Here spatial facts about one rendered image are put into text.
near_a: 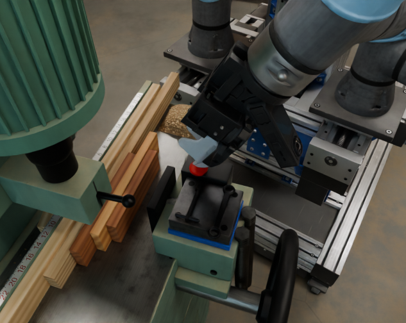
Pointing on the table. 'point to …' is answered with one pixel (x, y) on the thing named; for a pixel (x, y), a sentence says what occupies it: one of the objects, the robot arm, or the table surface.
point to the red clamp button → (197, 170)
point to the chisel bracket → (93, 168)
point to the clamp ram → (161, 196)
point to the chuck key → (192, 206)
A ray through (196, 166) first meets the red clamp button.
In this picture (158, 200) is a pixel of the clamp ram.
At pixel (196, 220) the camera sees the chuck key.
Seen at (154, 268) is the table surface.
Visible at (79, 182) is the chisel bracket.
